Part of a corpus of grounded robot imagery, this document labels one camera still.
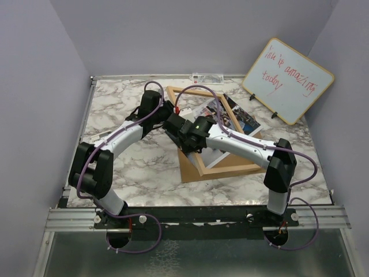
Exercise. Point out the black mounting bar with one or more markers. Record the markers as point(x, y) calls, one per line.
point(196, 222)

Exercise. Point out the whiteboard with red writing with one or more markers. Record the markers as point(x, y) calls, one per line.
point(285, 81)

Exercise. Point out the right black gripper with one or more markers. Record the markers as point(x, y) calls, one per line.
point(187, 149)

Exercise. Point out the light wooden picture frame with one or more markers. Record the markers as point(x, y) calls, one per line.
point(171, 91)

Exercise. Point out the brown frame backing board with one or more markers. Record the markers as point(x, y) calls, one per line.
point(232, 166)

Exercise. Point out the small white bracket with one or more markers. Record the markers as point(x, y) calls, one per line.
point(99, 136)

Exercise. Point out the white label strip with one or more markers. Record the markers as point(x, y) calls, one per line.
point(207, 79)

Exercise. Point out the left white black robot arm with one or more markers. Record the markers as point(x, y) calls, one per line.
point(92, 168)

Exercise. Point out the colour photo print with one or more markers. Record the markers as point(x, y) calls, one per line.
point(249, 125)

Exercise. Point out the aluminium front rail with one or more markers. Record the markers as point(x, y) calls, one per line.
point(84, 219)

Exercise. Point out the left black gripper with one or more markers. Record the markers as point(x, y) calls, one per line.
point(169, 106)

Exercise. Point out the left aluminium side rail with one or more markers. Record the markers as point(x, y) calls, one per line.
point(62, 203)

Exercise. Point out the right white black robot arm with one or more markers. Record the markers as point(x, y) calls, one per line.
point(277, 158)

